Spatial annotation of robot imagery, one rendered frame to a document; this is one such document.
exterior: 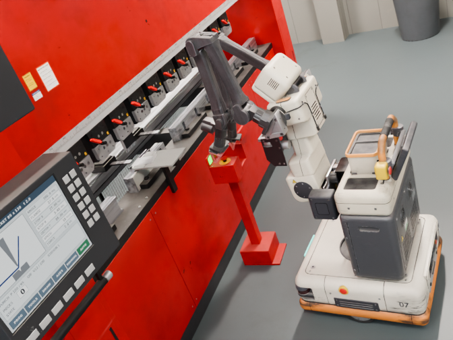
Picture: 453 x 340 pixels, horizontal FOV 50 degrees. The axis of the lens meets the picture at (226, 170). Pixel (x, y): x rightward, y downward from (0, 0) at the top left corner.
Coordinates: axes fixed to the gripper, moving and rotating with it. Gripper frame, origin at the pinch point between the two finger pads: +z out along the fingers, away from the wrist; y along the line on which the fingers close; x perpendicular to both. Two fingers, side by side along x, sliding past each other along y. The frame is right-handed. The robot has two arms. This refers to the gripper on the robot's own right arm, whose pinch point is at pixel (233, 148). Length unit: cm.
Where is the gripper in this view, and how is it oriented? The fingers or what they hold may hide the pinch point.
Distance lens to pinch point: 295.3
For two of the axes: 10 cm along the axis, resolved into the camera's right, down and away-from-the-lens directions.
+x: -2.4, 5.7, -7.8
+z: 0.7, 8.2, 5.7
